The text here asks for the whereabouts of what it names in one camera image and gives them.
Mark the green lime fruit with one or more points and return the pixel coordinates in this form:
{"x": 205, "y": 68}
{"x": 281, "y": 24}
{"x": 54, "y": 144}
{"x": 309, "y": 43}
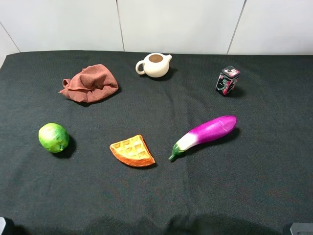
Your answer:
{"x": 53, "y": 137}

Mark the grey robot base corner left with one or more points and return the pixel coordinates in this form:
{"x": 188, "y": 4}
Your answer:
{"x": 7, "y": 226}

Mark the grey robot base corner right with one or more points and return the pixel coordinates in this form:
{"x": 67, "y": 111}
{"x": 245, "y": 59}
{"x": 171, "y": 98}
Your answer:
{"x": 298, "y": 229}

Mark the orange waffle slice toy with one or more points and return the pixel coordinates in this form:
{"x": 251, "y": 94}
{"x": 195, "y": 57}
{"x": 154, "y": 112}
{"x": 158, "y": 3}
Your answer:
{"x": 133, "y": 152}

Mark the cream ceramic teapot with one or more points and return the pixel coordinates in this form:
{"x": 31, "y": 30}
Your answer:
{"x": 154, "y": 65}

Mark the purple toy eggplant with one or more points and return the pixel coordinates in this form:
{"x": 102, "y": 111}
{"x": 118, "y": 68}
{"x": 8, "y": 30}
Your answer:
{"x": 206, "y": 132}

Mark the crumpled brown cloth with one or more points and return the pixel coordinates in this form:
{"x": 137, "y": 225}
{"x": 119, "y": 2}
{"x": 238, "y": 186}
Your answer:
{"x": 92, "y": 84}

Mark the black floral tin box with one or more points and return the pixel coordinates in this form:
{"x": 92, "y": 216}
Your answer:
{"x": 227, "y": 80}

